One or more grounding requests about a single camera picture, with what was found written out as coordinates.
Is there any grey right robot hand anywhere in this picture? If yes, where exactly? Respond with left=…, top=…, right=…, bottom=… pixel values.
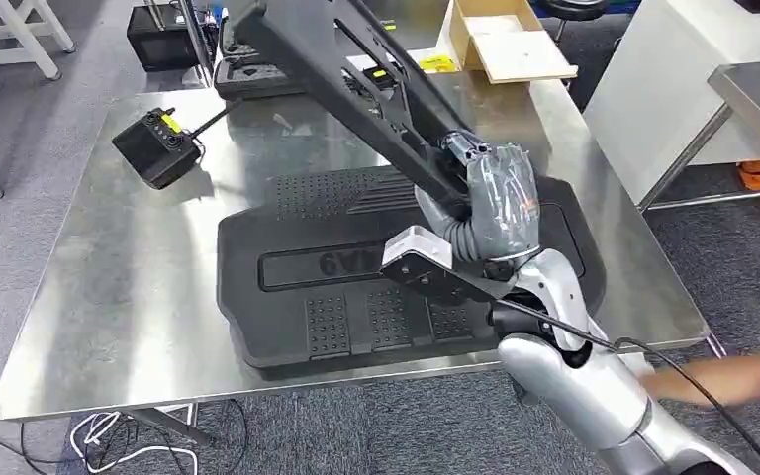
left=414, top=130, right=543, bottom=263

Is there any person's hand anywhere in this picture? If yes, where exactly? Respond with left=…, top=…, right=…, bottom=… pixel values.
left=638, top=363, right=690, bottom=403

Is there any long black trim panel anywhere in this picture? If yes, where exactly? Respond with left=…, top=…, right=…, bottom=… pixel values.
left=226, top=0, right=490, bottom=206

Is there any open cardboard box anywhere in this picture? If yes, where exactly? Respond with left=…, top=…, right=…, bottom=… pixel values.
left=440, top=0, right=580, bottom=86

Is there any white cabinet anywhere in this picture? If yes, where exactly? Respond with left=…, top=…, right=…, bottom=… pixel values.
left=581, top=0, right=760, bottom=209

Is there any black stool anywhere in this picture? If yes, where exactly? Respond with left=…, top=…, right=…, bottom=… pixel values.
left=536, top=0, right=612, bottom=46

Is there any black moulded floor mat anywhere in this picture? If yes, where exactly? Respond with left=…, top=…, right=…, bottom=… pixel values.
left=216, top=166, right=609, bottom=383

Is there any black foam equipment case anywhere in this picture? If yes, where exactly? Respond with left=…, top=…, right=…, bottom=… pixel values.
left=212, top=16, right=313, bottom=102

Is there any metal stand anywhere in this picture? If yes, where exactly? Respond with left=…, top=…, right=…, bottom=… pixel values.
left=175, top=0, right=219, bottom=88

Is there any black device yellow label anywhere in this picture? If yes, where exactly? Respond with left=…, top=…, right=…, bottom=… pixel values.
left=111, top=98, right=244, bottom=192

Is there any black equipment box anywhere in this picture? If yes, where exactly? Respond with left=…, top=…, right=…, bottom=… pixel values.
left=125, top=3, right=203, bottom=74

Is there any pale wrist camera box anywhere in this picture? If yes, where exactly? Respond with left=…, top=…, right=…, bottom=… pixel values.
left=379, top=225, right=454, bottom=271

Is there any black camera mounting bracket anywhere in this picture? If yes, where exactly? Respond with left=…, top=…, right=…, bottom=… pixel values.
left=383, top=250, right=521, bottom=307

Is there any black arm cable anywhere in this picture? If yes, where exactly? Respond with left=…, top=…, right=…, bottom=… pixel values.
left=492, top=298, right=760, bottom=475

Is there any steel table rail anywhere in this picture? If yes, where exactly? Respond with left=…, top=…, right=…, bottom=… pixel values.
left=645, top=185, right=760, bottom=213

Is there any white floor cable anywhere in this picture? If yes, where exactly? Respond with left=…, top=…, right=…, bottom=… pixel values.
left=68, top=411, right=200, bottom=475

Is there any black floor cable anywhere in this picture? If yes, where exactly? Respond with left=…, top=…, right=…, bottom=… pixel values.
left=0, top=380, right=83, bottom=470

